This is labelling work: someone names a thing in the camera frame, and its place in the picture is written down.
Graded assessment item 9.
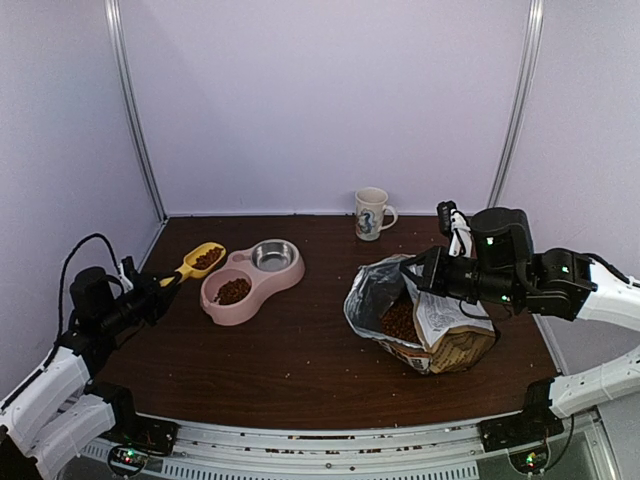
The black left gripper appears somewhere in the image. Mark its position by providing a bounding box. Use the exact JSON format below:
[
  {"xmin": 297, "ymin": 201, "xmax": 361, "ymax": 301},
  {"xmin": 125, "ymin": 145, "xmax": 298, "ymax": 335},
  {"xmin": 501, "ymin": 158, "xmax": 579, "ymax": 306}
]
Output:
[{"xmin": 97, "ymin": 271, "xmax": 181, "ymax": 336}]

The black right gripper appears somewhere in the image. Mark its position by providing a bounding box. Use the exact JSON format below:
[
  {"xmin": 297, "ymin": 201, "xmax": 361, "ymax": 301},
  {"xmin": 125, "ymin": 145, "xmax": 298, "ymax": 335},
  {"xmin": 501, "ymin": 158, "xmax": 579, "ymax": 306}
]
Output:
[{"xmin": 401, "ymin": 244, "xmax": 522, "ymax": 308}]

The yellow plastic scoop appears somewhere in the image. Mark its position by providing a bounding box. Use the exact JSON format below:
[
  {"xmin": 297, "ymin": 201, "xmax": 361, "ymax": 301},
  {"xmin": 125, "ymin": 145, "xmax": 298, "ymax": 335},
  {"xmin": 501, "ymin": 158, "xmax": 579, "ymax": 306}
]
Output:
[{"xmin": 159, "ymin": 242, "xmax": 227, "ymax": 287}]

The pet food bag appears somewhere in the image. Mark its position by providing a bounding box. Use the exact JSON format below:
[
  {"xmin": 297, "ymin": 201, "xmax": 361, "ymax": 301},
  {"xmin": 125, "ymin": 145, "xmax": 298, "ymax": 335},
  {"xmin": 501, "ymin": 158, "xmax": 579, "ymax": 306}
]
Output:
[{"xmin": 343, "ymin": 255, "xmax": 498, "ymax": 375}]

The pink double pet feeder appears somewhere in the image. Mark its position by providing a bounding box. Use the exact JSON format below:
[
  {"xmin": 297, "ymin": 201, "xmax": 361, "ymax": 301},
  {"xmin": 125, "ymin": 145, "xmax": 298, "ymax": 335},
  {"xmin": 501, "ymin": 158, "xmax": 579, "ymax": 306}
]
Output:
[{"xmin": 200, "ymin": 240, "xmax": 305, "ymax": 326}]

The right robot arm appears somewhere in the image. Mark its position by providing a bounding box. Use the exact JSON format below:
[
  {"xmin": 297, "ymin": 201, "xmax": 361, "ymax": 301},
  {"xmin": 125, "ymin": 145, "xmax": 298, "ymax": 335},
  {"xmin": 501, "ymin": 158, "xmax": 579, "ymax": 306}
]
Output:
[{"xmin": 400, "ymin": 207, "xmax": 639, "ymax": 442}]

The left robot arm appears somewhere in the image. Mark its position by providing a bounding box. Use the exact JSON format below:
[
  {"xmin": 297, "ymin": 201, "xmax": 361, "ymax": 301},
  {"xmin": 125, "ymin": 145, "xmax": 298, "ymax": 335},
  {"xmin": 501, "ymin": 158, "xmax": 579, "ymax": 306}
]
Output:
[{"xmin": 1, "ymin": 267, "xmax": 181, "ymax": 479}]

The brown kibble in scoop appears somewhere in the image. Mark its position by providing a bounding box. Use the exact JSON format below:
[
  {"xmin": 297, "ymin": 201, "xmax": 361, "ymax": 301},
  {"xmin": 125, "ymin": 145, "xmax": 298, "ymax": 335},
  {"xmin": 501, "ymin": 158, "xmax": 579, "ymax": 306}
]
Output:
[{"xmin": 193, "ymin": 247, "xmax": 224, "ymax": 270}]

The brown kibble in bag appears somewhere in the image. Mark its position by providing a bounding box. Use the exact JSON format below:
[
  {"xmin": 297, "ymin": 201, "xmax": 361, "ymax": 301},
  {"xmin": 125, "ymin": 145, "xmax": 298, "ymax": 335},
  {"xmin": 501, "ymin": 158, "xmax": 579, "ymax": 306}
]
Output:
[{"xmin": 381, "ymin": 299, "xmax": 419, "ymax": 344}]

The brown kibble in feeder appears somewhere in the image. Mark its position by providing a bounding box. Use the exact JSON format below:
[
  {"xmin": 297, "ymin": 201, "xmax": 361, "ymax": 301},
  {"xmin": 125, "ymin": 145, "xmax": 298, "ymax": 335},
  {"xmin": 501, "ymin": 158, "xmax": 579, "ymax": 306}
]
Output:
[{"xmin": 214, "ymin": 278, "xmax": 251, "ymax": 306}]

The white patterned ceramic mug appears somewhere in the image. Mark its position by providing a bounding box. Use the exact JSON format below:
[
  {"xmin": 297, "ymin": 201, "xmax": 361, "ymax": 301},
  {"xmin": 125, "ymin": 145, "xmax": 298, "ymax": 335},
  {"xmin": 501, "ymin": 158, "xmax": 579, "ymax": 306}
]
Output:
[{"xmin": 355, "ymin": 187, "xmax": 399, "ymax": 242}]

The stainless steel bowl insert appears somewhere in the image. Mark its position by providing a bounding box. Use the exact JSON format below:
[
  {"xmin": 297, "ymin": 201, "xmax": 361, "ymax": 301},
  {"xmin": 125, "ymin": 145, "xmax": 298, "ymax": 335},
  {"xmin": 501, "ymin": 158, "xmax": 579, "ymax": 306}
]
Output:
[{"xmin": 251, "ymin": 239, "xmax": 296, "ymax": 273}]

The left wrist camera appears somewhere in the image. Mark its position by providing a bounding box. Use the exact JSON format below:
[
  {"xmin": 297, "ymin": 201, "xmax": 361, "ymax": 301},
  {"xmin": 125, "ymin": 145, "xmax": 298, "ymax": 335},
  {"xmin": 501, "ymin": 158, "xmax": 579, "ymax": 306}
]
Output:
[{"xmin": 117, "ymin": 256, "xmax": 138, "ymax": 292}]

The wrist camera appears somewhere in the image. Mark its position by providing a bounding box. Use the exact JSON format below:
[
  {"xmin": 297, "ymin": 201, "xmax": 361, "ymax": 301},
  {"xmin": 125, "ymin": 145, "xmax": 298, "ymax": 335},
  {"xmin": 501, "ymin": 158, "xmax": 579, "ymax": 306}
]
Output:
[
  {"xmin": 437, "ymin": 201, "xmax": 473, "ymax": 258},
  {"xmin": 117, "ymin": 256, "xmax": 138, "ymax": 292}
]

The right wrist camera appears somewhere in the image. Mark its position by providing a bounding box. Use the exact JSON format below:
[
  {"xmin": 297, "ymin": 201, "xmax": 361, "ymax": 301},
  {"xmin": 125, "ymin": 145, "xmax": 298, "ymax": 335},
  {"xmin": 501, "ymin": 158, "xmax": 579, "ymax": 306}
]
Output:
[{"xmin": 437, "ymin": 201, "xmax": 473, "ymax": 258}]

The black braided left cable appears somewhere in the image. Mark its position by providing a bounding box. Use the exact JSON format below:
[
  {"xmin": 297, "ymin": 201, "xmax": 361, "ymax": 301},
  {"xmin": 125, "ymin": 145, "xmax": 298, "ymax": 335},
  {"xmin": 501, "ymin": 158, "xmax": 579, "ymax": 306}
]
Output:
[{"xmin": 49, "ymin": 232, "xmax": 121, "ymax": 351}]

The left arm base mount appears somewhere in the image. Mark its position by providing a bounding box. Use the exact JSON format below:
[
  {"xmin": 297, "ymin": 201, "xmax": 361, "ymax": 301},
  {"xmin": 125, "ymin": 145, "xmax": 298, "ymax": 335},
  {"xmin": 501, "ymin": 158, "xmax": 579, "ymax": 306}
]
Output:
[{"xmin": 84, "ymin": 382, "xmax": 179, "ymax": 479}]

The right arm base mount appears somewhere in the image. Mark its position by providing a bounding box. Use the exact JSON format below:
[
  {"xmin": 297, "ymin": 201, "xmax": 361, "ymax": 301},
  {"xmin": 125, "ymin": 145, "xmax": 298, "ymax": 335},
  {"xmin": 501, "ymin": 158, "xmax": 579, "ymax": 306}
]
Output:
[{"xmin": 478, "ymin": 378, "xmax": 564, "ymax": 477}]

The aluminium corner post right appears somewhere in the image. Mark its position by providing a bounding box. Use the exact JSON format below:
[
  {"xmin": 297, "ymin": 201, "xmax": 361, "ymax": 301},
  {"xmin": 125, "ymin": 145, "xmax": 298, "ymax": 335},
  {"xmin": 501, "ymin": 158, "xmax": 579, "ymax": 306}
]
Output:
[{"xmin": 487, "ymin": 0, "xmax": 545, "ymax": 208}]

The aluminium corner post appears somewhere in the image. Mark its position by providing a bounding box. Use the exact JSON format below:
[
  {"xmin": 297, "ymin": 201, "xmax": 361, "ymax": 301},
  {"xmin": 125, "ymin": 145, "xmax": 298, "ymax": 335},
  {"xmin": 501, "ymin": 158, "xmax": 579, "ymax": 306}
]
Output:
[
  {"xmin": 104, "ymin": 0, "xmax": 168, "ymax": 224},
  {"xmin": 487, "ymin": 0, "xmax": 545, "ymax": 208}
]

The aluminium corner post left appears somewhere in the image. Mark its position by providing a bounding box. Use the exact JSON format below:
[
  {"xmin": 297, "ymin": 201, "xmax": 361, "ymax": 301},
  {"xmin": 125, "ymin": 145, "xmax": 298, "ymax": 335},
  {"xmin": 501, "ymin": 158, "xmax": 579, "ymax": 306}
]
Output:
[{"xmin": 104, "ymin": 0, "xmax": 168, "ymax": 224}]

